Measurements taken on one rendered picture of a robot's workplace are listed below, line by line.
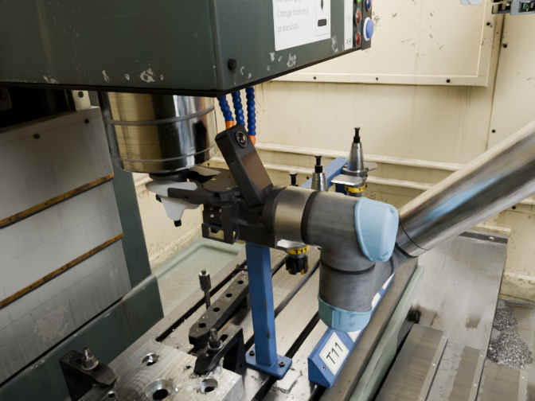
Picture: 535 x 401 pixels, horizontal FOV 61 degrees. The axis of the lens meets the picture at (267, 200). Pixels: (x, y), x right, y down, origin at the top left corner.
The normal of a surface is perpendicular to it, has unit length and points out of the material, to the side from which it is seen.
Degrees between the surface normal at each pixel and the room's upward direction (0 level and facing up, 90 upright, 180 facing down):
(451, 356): 8
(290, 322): 0
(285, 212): 62
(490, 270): 24
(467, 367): 8
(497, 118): 90
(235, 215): 93
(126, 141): 90
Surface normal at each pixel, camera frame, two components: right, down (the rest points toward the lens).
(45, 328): 0.87, 0.13
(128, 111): -0.24, 0.40
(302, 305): -0.07, -0.92
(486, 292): -0.26, -0.69
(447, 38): -0.50, 0.37
